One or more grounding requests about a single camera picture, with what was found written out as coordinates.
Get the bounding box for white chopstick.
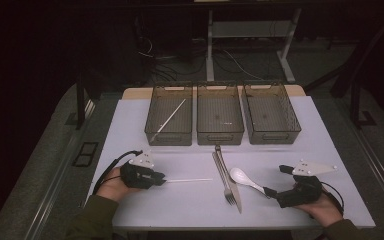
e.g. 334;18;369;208
151;98;187;141
165;178;214;184

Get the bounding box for black metal stand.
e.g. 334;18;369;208
303;13;384;129
75;73;102;131

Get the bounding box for white plastic spoon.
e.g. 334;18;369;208
229;167;268;196

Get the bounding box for black floor socket panel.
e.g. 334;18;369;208
72;141;99;168

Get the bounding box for white floor cable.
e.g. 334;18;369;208
224;49;265;81

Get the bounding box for white table cover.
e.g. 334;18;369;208
78;95;376;230

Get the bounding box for person's left hand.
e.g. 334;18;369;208
96;166;141;203

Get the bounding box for white metal desk frame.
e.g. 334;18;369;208
205;8;303;84

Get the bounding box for smoky transparent plastic bin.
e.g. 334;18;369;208
242;81;302;146
196;82;245;146
144;83;194;147

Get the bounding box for metal table knife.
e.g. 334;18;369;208
215;144;243;214

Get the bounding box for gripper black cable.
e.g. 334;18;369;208
319;181;345;214
92;149;143;196

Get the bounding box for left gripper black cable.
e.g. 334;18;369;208
92;149;143;196

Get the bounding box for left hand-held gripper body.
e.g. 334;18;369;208
119;150;166;190

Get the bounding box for metal fork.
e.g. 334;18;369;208
212;152;237;206

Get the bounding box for person's right hand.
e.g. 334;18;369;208
294;193;344;228

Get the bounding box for black floor cables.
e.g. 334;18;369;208
136;36;211;83

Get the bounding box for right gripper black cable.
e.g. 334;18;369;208
319;181;345;214

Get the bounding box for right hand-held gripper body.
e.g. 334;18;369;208
276;159;338;209

